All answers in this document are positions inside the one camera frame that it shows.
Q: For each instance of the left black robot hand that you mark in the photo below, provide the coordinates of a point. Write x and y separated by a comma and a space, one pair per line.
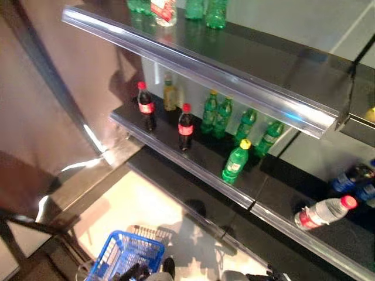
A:
136, 273

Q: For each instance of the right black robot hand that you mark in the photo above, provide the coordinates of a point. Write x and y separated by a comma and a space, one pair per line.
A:
268, 275

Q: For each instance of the blue plastic shopping basket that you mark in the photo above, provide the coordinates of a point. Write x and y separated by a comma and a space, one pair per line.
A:
158, 256

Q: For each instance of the cola bottle red label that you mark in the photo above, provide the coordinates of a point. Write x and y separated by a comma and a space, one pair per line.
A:
146, 107
186, 128

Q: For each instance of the left silver robot leg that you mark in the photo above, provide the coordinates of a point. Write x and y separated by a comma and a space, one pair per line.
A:
168, 267

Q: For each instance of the clear water bottle red cap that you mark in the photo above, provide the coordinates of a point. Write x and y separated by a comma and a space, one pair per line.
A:
322, 212

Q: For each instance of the small cola bottle blue label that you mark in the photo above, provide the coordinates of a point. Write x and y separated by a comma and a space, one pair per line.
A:
345, 180
366, 193

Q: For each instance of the black framed cabinet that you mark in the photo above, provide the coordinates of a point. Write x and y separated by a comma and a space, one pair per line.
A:
17, 216

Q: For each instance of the yellow tea bottle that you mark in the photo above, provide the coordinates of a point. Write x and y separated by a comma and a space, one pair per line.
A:
170, 96

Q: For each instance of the yellow capped bottle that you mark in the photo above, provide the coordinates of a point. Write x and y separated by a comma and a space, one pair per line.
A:
370, 114

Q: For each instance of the black metal shelf unit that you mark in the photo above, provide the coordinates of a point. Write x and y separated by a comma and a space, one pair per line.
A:
263, 58

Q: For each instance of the clear bottle red label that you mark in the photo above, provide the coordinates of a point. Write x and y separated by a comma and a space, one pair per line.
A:
164, 11

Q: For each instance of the clear plastic shelf price rail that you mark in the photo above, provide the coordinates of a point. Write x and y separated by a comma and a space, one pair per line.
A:
205, 71
360, 121
175, 158
278, 225

